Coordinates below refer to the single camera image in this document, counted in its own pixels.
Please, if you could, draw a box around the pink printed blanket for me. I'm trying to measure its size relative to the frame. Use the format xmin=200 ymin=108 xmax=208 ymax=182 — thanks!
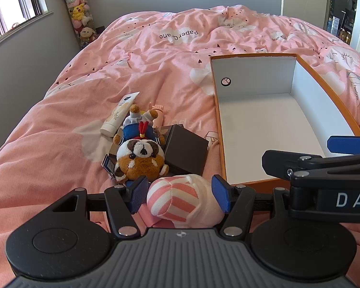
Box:
xmin=0 ymin=4 xmax=360 ymax=288

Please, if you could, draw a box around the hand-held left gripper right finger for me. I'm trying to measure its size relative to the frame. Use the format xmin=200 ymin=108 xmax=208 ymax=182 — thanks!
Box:
xmin=211 ymin=173 xmax=291 ymax=238

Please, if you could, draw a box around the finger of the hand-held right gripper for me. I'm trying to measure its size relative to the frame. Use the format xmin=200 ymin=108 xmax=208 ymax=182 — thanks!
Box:
xmin=262 ymin=149 xmax=360 ymax=183
xmin=327 ymin=135 xmax=360 ymax=154

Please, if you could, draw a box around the black box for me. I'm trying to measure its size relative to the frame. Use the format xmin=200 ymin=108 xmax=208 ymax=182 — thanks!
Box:
xmin=163 ymin=124 xmax=209 ymax=177

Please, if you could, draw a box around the small pink toy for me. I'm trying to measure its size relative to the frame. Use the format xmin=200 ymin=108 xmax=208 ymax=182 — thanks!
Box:
xmin=148 ymin=102 xmax=164 ymax=126

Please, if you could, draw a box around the orange cardboard box white inside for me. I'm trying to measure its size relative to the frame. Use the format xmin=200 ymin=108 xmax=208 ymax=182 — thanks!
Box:
xmin=209 ymin=53 xmax=360 ymax=186

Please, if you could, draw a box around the cream tube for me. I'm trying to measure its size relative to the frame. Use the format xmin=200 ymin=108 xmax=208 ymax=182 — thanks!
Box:
xmin=100 ymin=91 xmax=140 ymax=137

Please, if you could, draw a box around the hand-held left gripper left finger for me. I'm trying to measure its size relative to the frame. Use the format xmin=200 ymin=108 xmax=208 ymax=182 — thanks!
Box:
xmin=49 ymin=175 xmax=150 ymax=238

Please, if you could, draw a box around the clear column of plush toys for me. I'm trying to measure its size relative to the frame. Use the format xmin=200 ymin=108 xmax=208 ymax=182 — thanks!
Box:
xmin=56 ymin=0 xmax=98 ymax=50

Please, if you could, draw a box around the brown white plush dog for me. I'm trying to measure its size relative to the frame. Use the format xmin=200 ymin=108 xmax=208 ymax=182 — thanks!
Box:
xmin=112 ymin=104 xmax=170 ymax=186

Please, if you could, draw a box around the window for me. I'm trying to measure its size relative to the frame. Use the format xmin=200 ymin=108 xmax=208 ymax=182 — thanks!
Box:
xmin=0 ymin=0 xmax=50 ymax=47

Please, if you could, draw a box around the pink striped plush toy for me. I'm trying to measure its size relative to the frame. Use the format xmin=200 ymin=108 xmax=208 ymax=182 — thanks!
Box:
xmin=145 ymin=173 xmax=225 ymax=228

